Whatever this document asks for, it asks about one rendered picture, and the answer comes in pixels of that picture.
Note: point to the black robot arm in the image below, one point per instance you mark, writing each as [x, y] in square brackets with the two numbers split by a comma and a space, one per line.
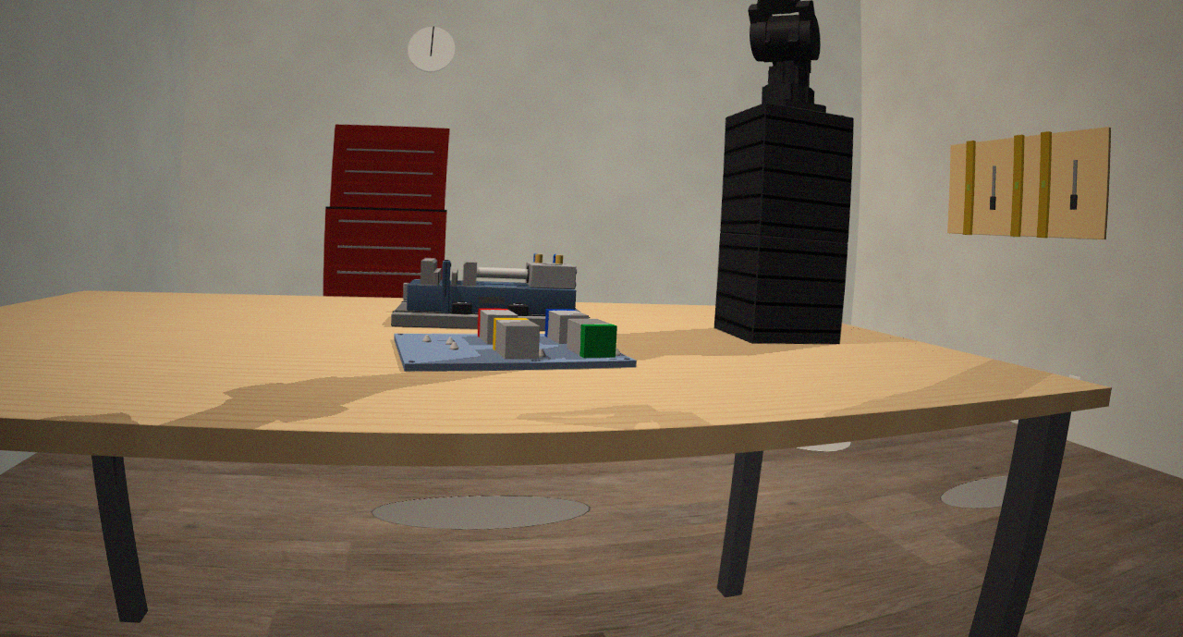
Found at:
[788, 42]

